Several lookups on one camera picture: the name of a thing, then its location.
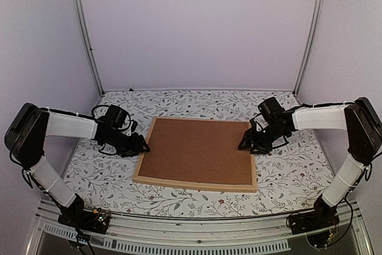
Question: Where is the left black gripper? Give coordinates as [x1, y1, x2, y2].
[104, 130, 150, 158]

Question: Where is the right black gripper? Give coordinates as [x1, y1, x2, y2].
[238, 123, 286, 155]

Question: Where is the brown backing board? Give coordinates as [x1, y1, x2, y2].
[136, 118, 254, 185]

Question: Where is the wooden picture frame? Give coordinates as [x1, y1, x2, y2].
[132, 116, 258, 193]

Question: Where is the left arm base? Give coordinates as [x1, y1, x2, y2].
[58, 206, 110, 235]

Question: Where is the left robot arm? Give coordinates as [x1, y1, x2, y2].
[4, 103, 150, 228]

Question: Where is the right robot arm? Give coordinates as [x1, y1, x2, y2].
[238, 97, 381, 229]

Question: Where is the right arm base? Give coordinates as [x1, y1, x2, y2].
[286, 211, 340, 248]

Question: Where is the floral tablecloth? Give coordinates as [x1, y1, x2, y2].
[64, 91, 334, 218]

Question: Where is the front aluminium rail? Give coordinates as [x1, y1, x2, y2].
[26, 200, 374, 254]

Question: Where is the right aluminium post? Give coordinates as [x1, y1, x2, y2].
[293, 0, 324, 97]

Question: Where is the aluminium post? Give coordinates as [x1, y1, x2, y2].
[293, 0, 324, 97]
[73, 0, 104, 96]

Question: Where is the left aluminium post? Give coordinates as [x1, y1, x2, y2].
[73, 0, 104, 96]

